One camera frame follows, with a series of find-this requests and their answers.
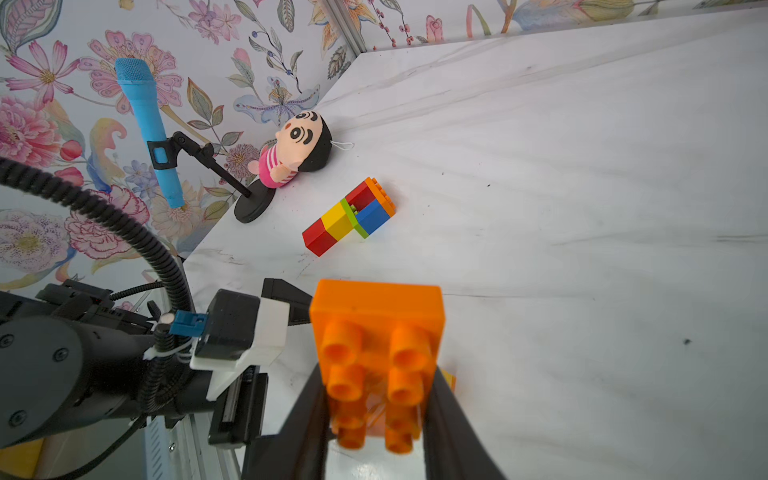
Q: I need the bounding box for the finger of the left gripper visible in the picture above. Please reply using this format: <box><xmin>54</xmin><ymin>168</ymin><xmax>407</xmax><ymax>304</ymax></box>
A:
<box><xmin>261</xmin><ymin>278</ymin><xmax>313</xmax><ymax>326</ymax></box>

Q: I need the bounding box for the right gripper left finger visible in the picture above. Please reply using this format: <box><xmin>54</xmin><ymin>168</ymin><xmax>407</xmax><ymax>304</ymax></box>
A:
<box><xmin>241</xmin><ymin>366</ymin><xmax>330</xmax><ymax>480</ymax></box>

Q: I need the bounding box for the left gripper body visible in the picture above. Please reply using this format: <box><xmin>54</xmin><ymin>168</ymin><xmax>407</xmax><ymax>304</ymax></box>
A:
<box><xmin>208</xmin><ymin>366</ymin><xmax>269</xmax><ymax>447</ymax></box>

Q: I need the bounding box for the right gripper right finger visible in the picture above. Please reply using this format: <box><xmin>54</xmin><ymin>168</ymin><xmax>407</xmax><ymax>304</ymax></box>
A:
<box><xmin>423</xmin><ymin>370</ymin><xmax>505</xmax><ymax>480</ymax></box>

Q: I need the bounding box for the yellow brick front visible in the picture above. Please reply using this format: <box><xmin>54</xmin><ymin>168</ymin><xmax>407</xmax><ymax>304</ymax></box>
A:
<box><xmin>321</xmin><ymin>201</ymin><xmax>354</xmax><ymax>241</ymax></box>

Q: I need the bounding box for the yellow brick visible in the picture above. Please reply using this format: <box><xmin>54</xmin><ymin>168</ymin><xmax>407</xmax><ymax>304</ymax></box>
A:
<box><xmin>321</xmin><ymin>201</ymin><xmax>354</xmax><ymax>241</ymax></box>
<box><xmin>441</xmin><ymin>370</ymin><xmax>456</xmax><ymax>392</ymax></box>

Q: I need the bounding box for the lime green long brick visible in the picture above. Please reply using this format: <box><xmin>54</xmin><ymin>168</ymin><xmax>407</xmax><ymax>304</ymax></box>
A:
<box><xmin>339</xmin><ymin>199</ymin><xmax>369</xmax><ymax>239</ymax></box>

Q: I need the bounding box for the blue small brick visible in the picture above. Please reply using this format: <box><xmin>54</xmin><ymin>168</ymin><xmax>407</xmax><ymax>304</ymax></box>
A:
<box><xmin>356</xmin><ymin>200</ymin><xmax>391</xmax><ymax>238</ymax></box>

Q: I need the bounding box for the red long brick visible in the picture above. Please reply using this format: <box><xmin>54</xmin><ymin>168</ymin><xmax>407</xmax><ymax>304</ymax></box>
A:
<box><xmin>344</xmin><ymin>181</ymin><xmax>376</xmax><ymax>212</ymax></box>

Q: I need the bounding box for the red square brick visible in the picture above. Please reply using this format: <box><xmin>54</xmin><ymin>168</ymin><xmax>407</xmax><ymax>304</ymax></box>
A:
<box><xmin>302</xmin><ymin>219</ymin><xmax>338</xmax><ymax>257</ymax></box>

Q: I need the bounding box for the orange tall long brick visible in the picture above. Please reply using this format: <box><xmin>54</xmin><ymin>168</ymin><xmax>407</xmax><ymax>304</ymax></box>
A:
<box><xmin>365</xmin><ymin>177</ymin><xmax>396</xmax><ymax>217</ymax></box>

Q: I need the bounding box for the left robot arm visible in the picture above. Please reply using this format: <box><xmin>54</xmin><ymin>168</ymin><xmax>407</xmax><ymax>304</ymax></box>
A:
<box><xmin>1</xmin><ymin>279</ymin><xmax>311</xmax><ymax>448</ymax></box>

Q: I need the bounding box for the plush doll pink dress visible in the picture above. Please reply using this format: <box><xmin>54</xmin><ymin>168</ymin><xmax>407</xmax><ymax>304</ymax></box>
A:
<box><xmin>247</xmin><ymin>110</ymin><xmax>354</xmax><ymax>189</ymax></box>

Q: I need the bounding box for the blue toy microphone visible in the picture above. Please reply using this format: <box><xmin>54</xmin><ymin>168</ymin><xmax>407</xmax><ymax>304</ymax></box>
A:
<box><xmin>115</xmin><ymin>58</ymin><xmax>185</xmax><ymax>209</ymax></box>

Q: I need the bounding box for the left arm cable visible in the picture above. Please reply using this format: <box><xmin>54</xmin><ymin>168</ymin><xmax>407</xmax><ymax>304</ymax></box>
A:
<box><xmin>0</xmin><ymin>157</ymin><xmax>199</xmax><ymax>415</ymax></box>

